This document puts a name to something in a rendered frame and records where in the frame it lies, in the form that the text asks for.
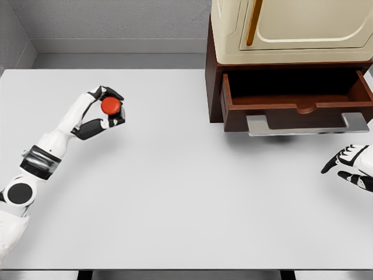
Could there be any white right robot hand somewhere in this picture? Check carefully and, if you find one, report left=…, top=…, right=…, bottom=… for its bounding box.
left=321, top=144, right=373, bottom=193

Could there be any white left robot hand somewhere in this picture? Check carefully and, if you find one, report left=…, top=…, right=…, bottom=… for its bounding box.
left=57, top=85, right=127, bottom=142

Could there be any red round switch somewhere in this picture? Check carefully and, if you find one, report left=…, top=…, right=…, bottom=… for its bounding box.
left=100, top=97, right=122, bottom=115

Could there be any brown wooden drawer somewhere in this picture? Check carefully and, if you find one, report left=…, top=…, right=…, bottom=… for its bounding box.
left=220, top=69, right=373, bottom=134

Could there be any grey metal drawer handle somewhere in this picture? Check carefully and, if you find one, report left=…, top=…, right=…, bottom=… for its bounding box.
left=246, top=113, right=370, bottom=137

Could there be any brown wooden cabinet frame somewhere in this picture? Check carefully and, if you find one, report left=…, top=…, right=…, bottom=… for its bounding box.
left=205, top=16, right=373, bottom=124

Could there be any cream cabinet with gold handle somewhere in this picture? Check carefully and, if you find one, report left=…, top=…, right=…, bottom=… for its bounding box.
left=210, top=0, right=373, bottom=65

